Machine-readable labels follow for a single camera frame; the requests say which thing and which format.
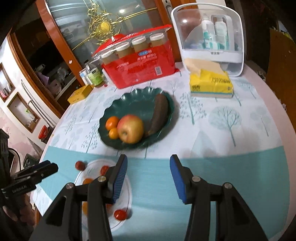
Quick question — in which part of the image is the red wall object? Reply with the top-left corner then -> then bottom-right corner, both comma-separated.
38,125 -> 49,140

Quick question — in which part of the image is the orange mandarin in green plate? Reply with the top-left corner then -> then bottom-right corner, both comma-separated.
105,116 -> 120,131

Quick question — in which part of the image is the dark overripe banana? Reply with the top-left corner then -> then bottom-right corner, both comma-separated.
145,94 -> 169,137

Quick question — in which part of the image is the green label glass bottle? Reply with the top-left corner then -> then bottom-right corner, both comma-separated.
85,61 -> 103,86

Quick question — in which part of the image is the left hand holding gripper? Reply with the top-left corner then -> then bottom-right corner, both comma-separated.
3,194 -> 36,226

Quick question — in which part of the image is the red paper cup package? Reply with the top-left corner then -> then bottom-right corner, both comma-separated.
93,25 -> 176,89

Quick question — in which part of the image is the dark red date fruit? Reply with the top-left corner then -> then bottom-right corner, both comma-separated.
75,161 -> 86,171

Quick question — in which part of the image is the small cherry tomato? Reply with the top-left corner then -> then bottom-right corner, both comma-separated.
114,209 -> 128,221

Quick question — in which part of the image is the dark green scalloped plate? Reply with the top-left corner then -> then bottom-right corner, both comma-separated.
98,87 -> 175,150

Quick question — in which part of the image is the red tomato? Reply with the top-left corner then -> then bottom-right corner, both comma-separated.
100,165 -> 109,176

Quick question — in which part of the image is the white blue small carton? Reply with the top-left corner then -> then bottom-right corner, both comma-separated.
79,69 -> 88,85

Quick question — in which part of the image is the large orange mandarin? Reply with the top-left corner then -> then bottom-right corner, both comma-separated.
82,178 -> 93,185

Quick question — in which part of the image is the yellow tissue pack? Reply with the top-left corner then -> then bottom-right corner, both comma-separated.
183,58 -> 234,98

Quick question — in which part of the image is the tree pattern tablecloth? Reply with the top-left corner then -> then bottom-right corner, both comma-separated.
33,64 -> 295,240

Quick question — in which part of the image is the red yellow apple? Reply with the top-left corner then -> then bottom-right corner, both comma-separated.
117,114 -> 144,144

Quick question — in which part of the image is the yellow lemon fruit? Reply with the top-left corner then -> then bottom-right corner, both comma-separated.
82,201 -> 88,216

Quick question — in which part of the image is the yellow flat box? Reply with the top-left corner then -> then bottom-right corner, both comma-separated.
68,85 -> 93,104

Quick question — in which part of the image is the white cosmetic storage box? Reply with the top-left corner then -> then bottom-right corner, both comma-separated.
171,3 -> 244,77

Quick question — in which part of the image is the small orange kumquat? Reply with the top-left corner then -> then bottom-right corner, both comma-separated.
108,128 -> 119,140

